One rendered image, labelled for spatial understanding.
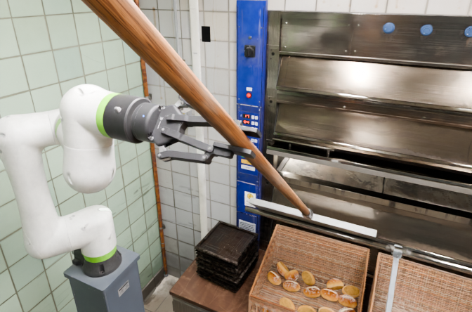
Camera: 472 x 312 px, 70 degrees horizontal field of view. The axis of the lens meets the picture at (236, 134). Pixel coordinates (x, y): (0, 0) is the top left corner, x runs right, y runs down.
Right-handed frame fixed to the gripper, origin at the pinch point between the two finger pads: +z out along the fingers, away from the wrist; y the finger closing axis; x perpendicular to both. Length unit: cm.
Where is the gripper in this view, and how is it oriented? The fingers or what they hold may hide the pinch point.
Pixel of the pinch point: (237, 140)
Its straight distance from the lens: 58.3
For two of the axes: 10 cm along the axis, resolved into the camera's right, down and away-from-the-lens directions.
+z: 9.1, 1.8, -3.8
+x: -3.1, -3.4, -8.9
